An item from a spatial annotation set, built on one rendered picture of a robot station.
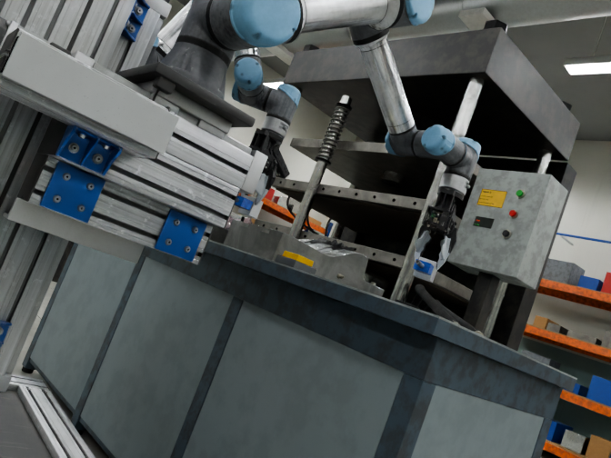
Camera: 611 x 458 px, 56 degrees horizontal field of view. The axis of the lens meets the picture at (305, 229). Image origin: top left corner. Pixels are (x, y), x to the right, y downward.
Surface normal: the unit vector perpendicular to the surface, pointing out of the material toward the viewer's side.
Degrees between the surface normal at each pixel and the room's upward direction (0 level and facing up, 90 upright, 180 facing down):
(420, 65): 90
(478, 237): 90
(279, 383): 90
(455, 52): 90
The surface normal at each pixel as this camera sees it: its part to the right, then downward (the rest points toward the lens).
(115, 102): 0.59, 0.14
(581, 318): -0.68, -0.34
